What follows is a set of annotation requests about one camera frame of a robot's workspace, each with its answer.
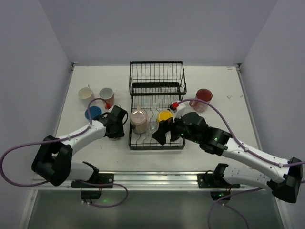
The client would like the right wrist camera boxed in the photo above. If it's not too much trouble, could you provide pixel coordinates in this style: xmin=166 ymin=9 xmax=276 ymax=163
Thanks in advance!
xmin=169 ymin=101 xmax=186 ymax=122

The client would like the blue tumbler cup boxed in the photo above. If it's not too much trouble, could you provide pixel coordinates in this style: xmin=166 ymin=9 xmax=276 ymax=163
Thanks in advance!
xmin=84 ymin=106 xmax=102 ymax=120

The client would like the pink floral mug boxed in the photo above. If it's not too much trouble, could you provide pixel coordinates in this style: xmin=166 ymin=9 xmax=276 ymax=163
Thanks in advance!
xmin=189 ymin=89 xmax=213 ymax=113

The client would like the black wire dish rack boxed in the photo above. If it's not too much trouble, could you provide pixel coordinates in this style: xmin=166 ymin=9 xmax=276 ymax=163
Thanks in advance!
xmin=128 ymin=61 xmax=187 ymax=150

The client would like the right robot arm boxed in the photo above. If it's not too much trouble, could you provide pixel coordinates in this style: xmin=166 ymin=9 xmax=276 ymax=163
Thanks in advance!
xmin=152 ymin=112 xmax=303 ymax=203

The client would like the salmon floral mug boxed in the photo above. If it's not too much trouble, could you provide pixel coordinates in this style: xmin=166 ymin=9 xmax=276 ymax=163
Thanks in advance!
xmin=99 ymin=87 xmax=115 ymax=106

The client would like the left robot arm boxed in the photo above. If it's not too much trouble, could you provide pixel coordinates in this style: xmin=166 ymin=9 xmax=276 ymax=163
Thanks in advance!
xmin=31 ymin=105 xmax=128 ymax=186

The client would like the white ceramic mug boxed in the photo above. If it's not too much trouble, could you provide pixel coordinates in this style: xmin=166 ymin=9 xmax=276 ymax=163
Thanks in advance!
xmin=78 ymin=84 xmax=95 ymax=107

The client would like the aluminium mounting rail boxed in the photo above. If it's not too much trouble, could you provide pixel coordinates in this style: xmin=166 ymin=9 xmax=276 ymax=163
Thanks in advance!
xmin=30 ymin=169 xmax=284 ymax=191

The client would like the iridescent pink mug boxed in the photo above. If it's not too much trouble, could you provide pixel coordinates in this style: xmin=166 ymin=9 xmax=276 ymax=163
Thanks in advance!
xmin=130 ymin=105 xmax=148 ymax=134

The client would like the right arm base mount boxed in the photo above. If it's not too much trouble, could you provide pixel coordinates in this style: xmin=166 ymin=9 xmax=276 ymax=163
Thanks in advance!
xmin=197 ymin=170 xmax=241 ymax=201

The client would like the yellow mug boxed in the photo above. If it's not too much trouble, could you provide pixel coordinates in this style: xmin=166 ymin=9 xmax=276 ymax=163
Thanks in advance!
xmin=157 ymin=109 xmax=173 ymax=124

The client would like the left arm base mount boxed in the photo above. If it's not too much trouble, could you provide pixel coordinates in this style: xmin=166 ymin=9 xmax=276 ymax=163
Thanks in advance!
xmin=71 ymin=173 xmax=114 ymax=203

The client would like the clear glass cup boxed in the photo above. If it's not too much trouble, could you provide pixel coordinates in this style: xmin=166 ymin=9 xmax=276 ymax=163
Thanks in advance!
xmin=147 ymin=122 xmax=158 ymax=135

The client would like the beige speckled cup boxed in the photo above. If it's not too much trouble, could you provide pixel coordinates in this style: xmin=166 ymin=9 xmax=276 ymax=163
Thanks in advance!
xmin=109 ymin=137 xmax=122 ymax=141

